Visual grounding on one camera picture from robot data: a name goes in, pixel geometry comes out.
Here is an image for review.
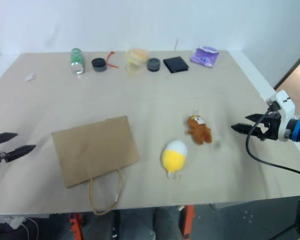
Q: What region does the orange table leg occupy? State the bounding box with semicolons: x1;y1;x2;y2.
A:
179;204;197;240
68;212;85;240

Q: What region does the black wallet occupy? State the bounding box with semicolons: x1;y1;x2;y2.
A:
162;56;190;74

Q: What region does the red cable tie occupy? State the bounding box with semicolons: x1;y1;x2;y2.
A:
105;50;120;70

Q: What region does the brown teddy bear keychain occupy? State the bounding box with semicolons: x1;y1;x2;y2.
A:
184;109;213;146

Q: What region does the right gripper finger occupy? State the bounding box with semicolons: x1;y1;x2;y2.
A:
230;122;266;141
244;113;269;124

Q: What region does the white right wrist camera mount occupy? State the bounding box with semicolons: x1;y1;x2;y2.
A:
265;90;296;142

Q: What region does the purple plastic packet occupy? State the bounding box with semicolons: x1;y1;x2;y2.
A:
189;45;221;69

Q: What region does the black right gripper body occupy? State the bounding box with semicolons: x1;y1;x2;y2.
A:
262;110;283;142

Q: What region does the yellow white egg plush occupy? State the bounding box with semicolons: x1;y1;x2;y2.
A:
160;139;189;182

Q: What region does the white power strip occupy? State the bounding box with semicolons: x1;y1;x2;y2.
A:
0;215;26;230

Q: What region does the white power cable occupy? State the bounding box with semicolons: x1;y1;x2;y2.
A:
19;216;40;240

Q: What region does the grey round container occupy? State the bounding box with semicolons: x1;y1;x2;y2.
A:
146;57;162;73

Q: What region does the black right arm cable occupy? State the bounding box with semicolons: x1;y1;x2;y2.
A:
245;106;300;176

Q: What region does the black round container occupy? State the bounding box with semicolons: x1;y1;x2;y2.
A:
91;57;108;73

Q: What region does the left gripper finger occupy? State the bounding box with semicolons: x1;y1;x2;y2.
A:
3;144;37;163
0;132;19;146

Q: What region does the green clear plastic bottle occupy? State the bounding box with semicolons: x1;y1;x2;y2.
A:
69;47;87;76

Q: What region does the brown paper bag with handles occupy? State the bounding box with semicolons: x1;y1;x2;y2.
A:
50;115;142;216

